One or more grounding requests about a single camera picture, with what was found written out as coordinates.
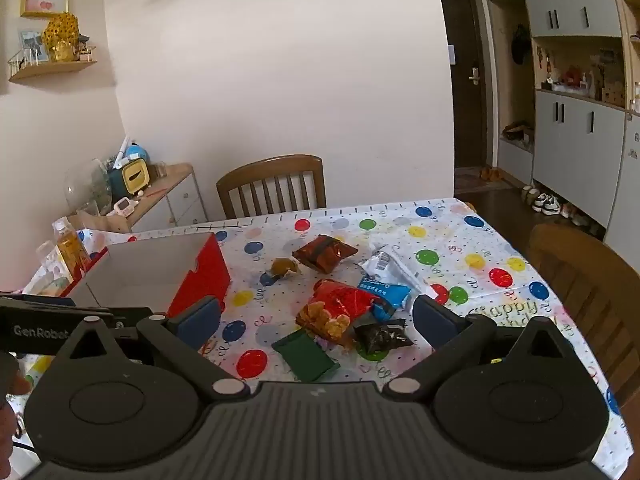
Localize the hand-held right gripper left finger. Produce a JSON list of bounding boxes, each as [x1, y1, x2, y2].
[[52, 295, 249, 402]]

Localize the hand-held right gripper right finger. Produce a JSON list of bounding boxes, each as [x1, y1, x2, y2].
[[382, 294, 576, 403]]

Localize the black snack packet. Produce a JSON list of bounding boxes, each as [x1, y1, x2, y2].
[[353, 318, 414, 356]]

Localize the red cardboard box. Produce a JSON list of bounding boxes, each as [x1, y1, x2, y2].
[[65, 232, 232, 322]]

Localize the round yellow-brown snack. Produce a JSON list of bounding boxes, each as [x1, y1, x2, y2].
[[271, 257, 302, 279]]

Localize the red orange snack bag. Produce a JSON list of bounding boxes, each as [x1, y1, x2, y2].
[[296, 280, 384, 347]]

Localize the green snack packet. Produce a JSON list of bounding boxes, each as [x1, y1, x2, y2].
[[272, 330, 341, 382]]

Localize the person's left hand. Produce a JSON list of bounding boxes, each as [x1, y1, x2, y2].
[[0, 360, 33, 456]]

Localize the blue snack packet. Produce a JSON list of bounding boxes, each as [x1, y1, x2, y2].
[[357, 275, 412, 322]]

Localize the clear plastic packet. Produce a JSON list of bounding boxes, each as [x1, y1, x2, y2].
[[35, 241, 76, 296]]

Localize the white snack packet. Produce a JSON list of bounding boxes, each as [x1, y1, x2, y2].
[[359, 243, 451, 302]]

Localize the orange juice bottle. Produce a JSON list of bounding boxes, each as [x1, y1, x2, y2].
[[53, 217, 92, 282]]

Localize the balloon printed tablecloth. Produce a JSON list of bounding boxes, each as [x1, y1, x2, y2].
[[15, 197, 626, 480]]

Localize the wooden top sideboard cabinet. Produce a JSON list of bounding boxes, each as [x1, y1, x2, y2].
[[75, 162, 208, 234]]

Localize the dark red snack packet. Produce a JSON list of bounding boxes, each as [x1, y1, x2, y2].
[[292, 235, 359, 274]]

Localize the round glass bowl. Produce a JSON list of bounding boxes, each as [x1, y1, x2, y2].
[[65, 159, 114, 216]]

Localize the door mat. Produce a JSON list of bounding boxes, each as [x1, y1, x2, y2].
[[454, 166, 516, 192]]

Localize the wooden slat-back chair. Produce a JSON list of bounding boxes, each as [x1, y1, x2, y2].
[[529, 224, 640, 411], [216, 155, 327, 220]]

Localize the yellow teal tissue box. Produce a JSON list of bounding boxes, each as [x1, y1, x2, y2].
[[108, 157, 151, 197]]

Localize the white black sneakers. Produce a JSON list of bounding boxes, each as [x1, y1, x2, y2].
[[532, 193, 561, 216]]

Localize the white plastic tube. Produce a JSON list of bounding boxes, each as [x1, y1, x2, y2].
[[113, 135, 132, 169]]

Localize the brown bag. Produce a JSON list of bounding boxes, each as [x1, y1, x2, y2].
[[502, 121, 535, 144]]

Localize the dark brown door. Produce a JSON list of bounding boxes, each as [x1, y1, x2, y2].
[[436, 0, 490, 170]]

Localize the group of shelf ornaments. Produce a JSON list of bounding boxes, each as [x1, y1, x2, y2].
[[537, 47, 627, 107]]

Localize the gold tree ornament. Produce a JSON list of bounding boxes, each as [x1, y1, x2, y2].
[[42, 13, 81, 63]]

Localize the wooden wall shelf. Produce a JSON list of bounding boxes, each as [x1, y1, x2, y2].
[[7, 45, 98, 84]]

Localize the small photo frame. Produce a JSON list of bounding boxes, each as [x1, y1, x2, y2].
[[19, 29, 50, 64]]

